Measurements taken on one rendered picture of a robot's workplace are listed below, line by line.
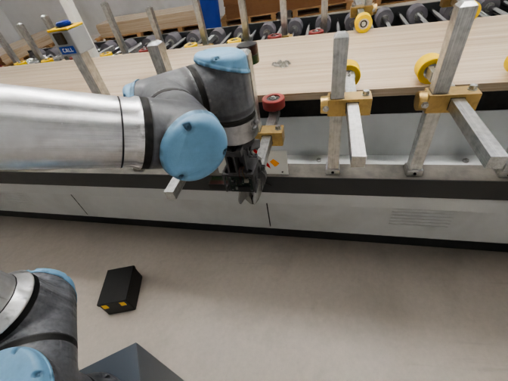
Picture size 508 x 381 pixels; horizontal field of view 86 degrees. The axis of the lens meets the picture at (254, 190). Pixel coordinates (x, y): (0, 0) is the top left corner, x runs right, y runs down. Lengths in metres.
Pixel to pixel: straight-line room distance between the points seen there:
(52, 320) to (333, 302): 1.13
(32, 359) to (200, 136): 0.48
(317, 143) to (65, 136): 0.96
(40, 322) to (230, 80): 0.59
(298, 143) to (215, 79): 0.72
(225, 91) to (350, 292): 1.21
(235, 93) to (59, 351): 0.58
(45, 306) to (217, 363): 0.86
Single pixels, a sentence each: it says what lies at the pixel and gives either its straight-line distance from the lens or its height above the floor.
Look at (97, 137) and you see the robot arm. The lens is 0.33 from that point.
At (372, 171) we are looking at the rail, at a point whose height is 0.70.
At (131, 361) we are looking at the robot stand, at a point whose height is 0.60.
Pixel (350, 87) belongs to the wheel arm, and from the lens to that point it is 0.91.
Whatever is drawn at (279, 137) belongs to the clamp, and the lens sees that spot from 0.88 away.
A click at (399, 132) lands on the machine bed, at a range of 1.17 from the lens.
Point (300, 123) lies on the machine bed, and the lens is 1.11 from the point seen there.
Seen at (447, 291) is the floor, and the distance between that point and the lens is 1.63.
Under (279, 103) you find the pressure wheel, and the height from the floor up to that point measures 0.90.
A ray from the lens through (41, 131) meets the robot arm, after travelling 0.33.
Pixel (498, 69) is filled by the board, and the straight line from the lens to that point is 1.25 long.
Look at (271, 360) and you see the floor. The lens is 1.38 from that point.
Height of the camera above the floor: 1.33
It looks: 42 degrees down
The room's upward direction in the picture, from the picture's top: 11 degrees counter-clockwise
